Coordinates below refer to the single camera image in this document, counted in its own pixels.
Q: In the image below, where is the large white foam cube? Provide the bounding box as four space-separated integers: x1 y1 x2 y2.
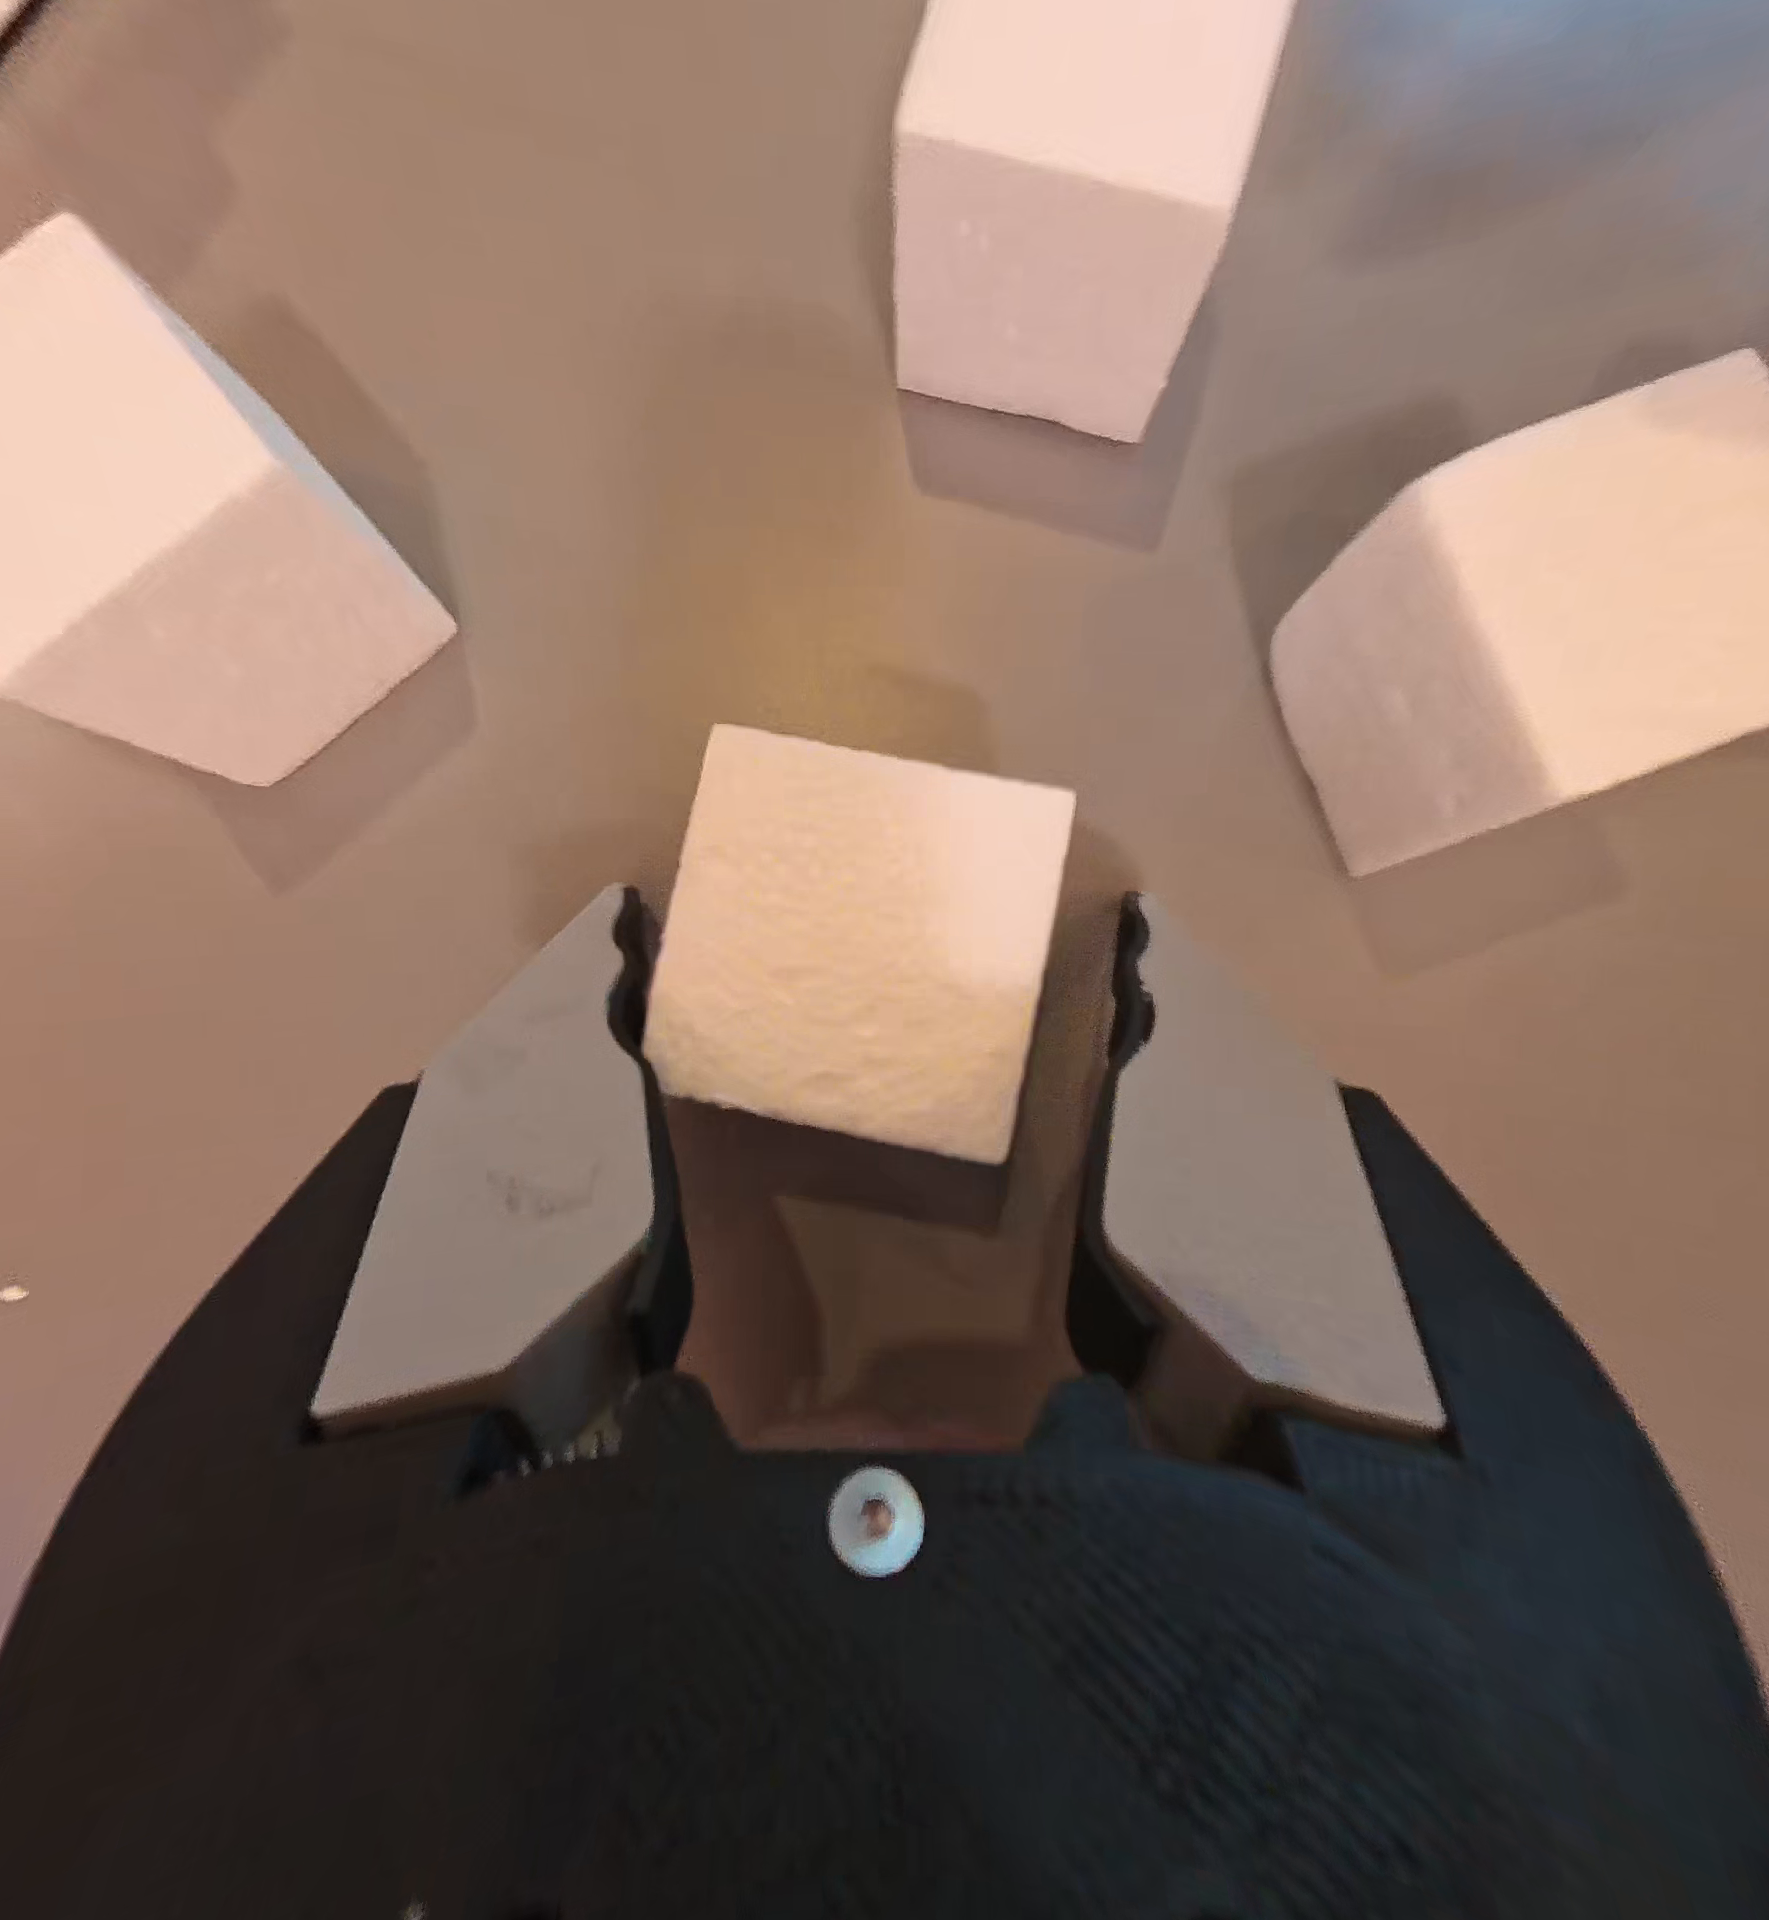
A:
892 0 1298 446
0 210 461 788

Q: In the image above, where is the small white foam cube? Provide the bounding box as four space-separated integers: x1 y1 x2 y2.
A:
643 723 1078 1171

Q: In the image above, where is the medium white foam cube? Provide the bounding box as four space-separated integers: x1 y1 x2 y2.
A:
1267 348 1769 878

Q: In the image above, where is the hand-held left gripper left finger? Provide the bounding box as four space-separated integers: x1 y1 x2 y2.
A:
307 882 696 1450

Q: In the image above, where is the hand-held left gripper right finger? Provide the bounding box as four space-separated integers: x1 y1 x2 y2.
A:
1064 888 1449 1441

